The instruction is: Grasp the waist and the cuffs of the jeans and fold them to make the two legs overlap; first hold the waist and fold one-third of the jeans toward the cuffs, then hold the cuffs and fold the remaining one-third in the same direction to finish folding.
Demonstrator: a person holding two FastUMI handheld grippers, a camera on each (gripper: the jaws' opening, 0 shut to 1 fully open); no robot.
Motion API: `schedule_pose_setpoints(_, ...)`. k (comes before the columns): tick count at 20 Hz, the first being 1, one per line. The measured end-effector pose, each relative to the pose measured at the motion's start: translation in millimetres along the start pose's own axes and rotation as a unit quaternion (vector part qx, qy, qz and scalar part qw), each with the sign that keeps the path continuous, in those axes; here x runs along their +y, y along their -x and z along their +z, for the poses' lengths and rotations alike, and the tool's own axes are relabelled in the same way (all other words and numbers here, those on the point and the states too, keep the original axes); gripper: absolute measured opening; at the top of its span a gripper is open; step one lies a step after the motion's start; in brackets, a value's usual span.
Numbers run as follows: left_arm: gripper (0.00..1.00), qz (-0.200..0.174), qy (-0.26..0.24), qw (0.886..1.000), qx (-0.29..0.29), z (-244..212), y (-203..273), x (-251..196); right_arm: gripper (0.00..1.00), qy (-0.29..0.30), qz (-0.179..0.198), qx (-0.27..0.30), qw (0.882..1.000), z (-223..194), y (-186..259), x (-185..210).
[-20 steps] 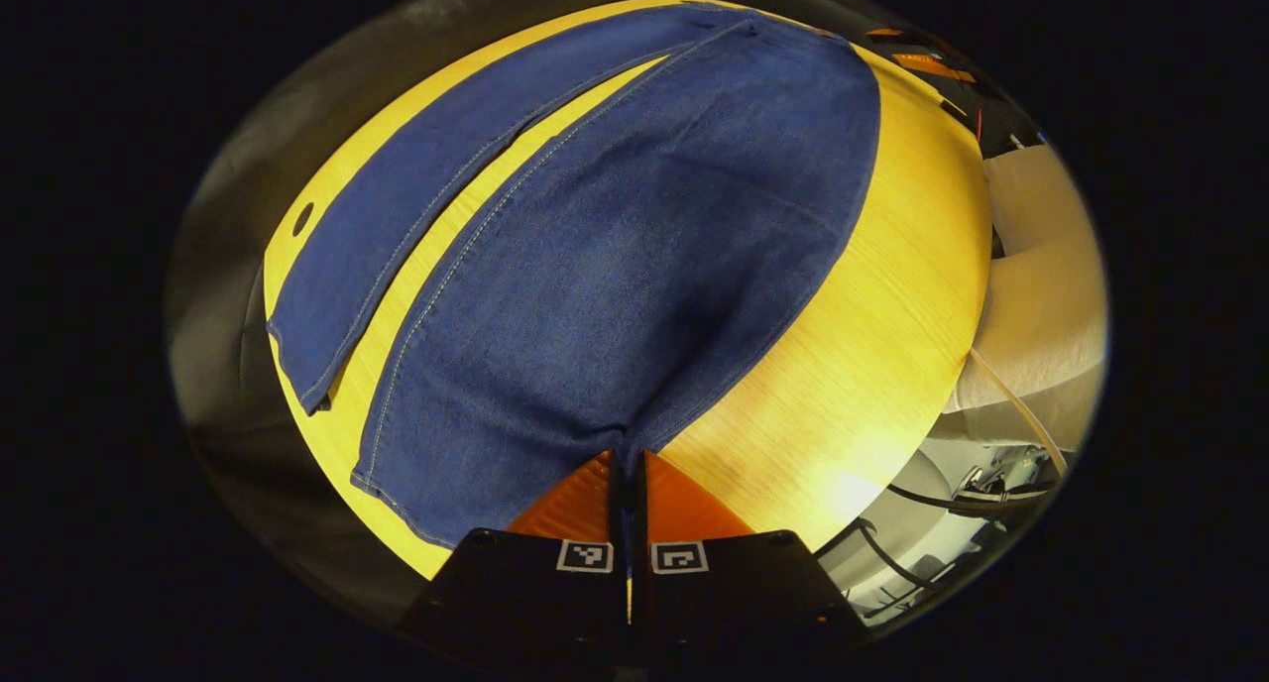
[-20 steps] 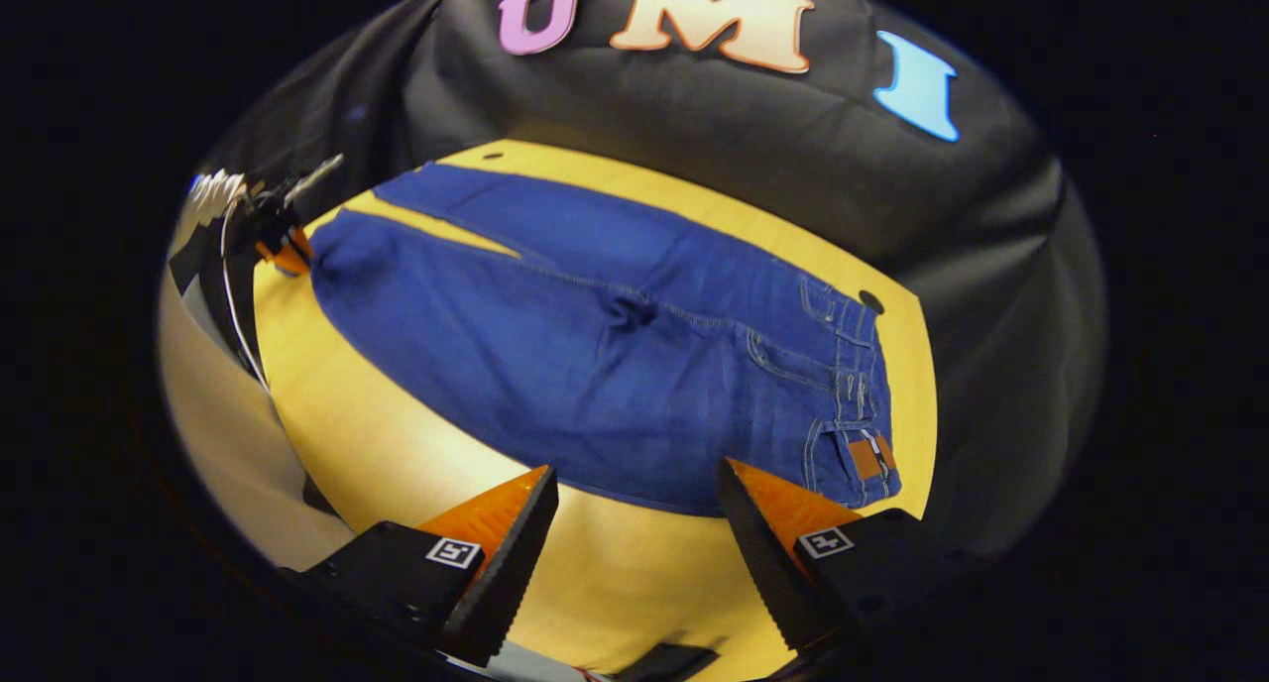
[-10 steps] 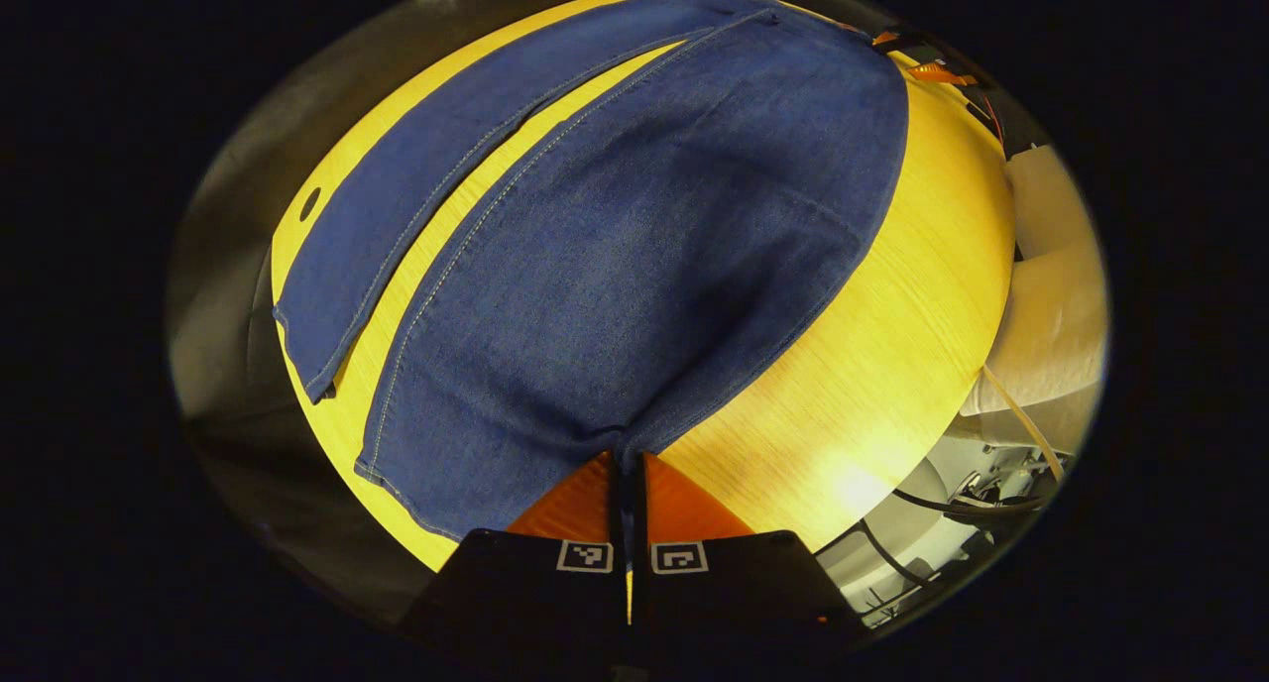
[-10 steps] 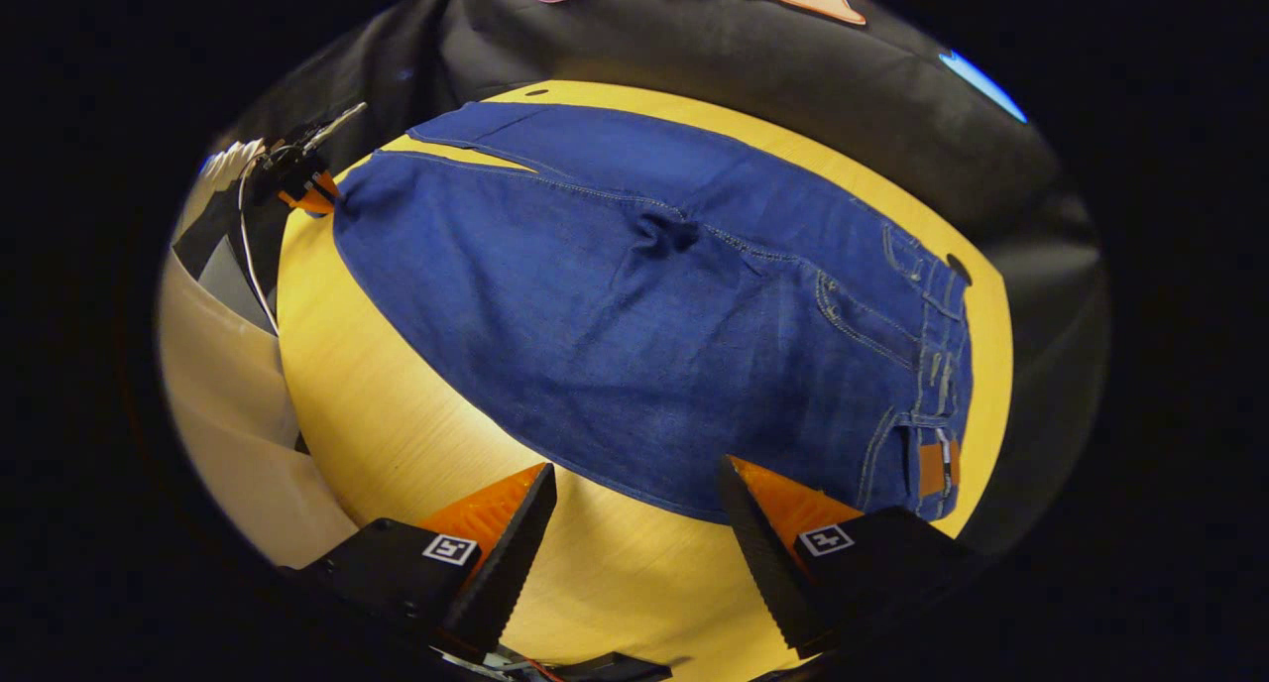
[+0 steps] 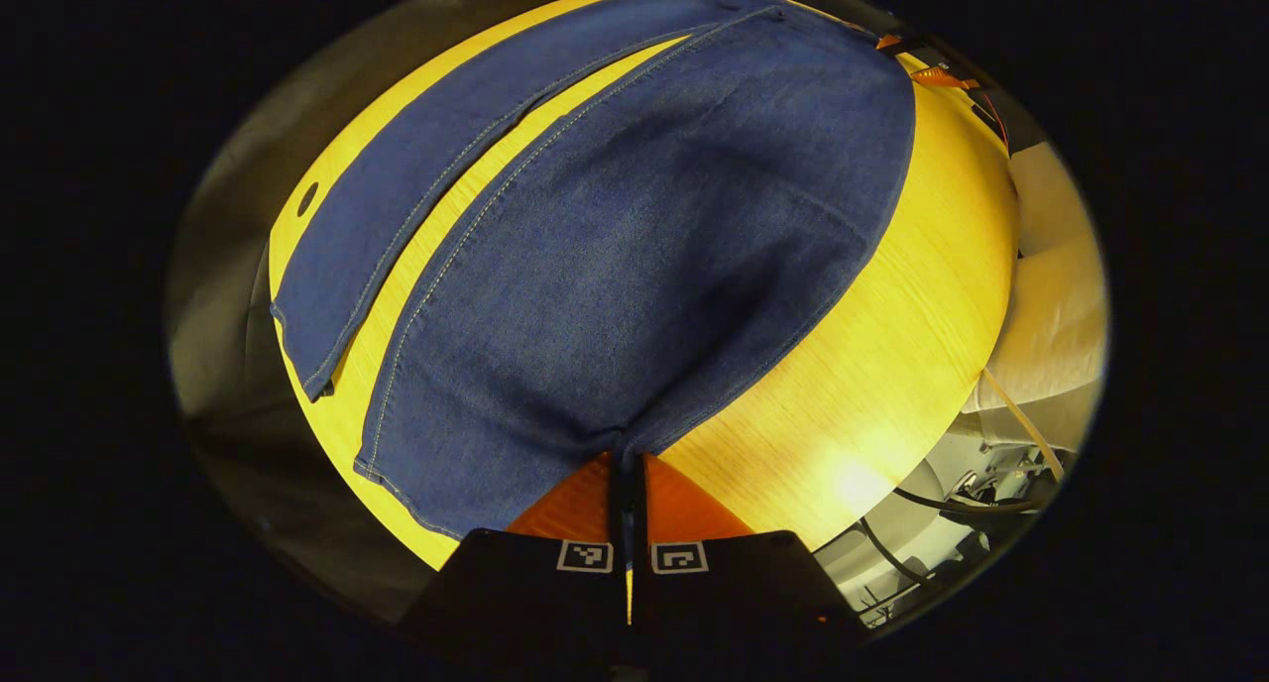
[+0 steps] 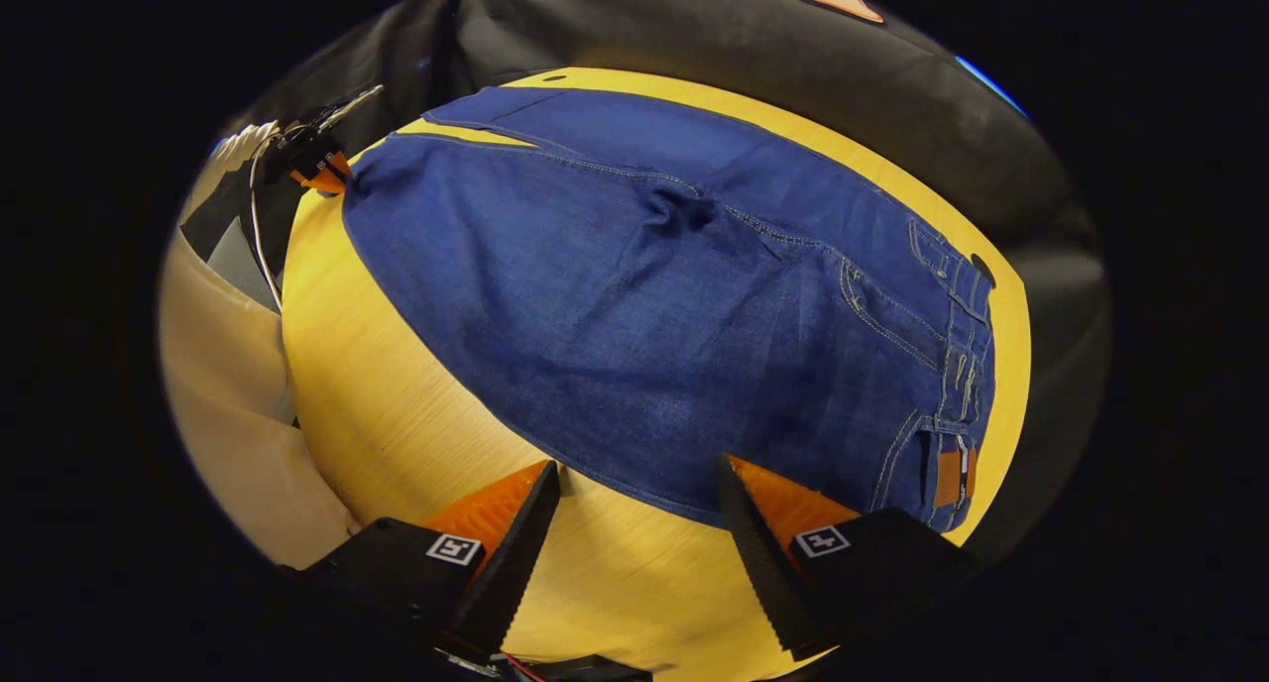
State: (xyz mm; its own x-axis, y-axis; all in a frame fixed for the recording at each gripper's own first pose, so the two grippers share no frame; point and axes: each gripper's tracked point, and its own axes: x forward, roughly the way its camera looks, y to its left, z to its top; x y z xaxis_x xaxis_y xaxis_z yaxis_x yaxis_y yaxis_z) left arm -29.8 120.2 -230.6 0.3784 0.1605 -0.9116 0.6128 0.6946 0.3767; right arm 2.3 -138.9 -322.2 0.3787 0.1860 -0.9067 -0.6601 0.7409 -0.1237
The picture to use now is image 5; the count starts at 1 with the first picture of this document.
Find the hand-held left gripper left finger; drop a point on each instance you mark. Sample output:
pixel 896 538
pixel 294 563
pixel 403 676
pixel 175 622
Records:
pixel 516 593

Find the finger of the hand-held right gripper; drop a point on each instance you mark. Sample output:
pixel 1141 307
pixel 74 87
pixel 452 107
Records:
pixel 947 78
pixel 889 41

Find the person's cream clothing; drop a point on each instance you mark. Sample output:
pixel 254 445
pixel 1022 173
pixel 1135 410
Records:
pixel 1051 315

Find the white equipment base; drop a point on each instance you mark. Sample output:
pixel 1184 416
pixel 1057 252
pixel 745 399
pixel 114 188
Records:
pixel 922 553

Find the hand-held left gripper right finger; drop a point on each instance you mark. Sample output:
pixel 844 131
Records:
pixel 734 593

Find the blue denim jeans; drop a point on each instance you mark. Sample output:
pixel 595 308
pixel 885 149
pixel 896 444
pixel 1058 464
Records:
pixel 634 266

